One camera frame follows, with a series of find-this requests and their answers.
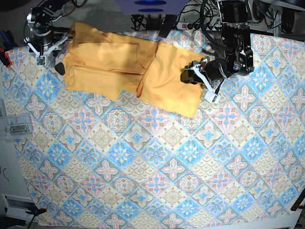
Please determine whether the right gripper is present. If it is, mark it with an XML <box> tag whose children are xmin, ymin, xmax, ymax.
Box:
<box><xmin>23</xmin><ymin>30</ymin><xmax>72</xmax><ymax>75</ymax></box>

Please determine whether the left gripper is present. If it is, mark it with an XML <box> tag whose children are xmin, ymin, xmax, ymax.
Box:
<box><xmin>180</xmin><ymin>58</ymin><xmax>229</xmax><ymax>96</ymax></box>

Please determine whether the yellow T-shirt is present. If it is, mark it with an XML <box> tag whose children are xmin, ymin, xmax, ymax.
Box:
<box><xmin>62</xmin><ymin>22</ymin><xmax>203</xmax><ymax>118</ymax></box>

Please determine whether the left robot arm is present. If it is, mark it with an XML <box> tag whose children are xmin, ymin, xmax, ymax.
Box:
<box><xmin>181</xmin><ymin>0</ymin><xmax>254</xmax><ymax>103</ymax></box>

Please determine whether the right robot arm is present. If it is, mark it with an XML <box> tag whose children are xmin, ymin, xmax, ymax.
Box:
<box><xmin>23</xmin><ymin>0</ymin><xmax>72</xmax><ymax>66</ymax></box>

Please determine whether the white power strip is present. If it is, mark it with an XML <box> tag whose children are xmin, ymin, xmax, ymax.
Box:
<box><xmin>176</xmin><ymin>22</ymin><xmax>223</xmax><ymax>31</ymax></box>

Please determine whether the red black clamp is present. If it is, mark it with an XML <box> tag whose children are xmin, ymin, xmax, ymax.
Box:
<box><xmin>0</xmin><ymin>47</ymin><xmax>12</xmax><ymax>68</ymax></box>

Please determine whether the clear plastic screw box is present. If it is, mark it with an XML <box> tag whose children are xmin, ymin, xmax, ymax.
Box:
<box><xmin>6</xmin><ymin>113</ymin><xmax>33</xmax><ymax>135</ymax></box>

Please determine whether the patterned blue tablecloth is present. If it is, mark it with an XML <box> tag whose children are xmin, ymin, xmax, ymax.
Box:
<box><xmin>0</xmin><ymin>35</ymin><xmax>305</xmax><ymax>229</ymax></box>

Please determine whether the orange black bar clamp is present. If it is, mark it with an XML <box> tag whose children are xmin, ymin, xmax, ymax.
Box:
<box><xmin>25</xmin><ymin>207</ymin><xmax>47</xmax><ymax>216</ymax></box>

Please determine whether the black clamp right edge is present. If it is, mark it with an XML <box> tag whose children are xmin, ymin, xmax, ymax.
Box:
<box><xmin>290</xmin><ymin>197</ymin><xmax>305</xmax><ymax>211</ymax></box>

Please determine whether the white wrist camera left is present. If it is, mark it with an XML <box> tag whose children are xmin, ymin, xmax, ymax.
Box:
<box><xmin>204</xmin><ymin>91</ymin><xmax>221</xmax><ymax>104</ymax></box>

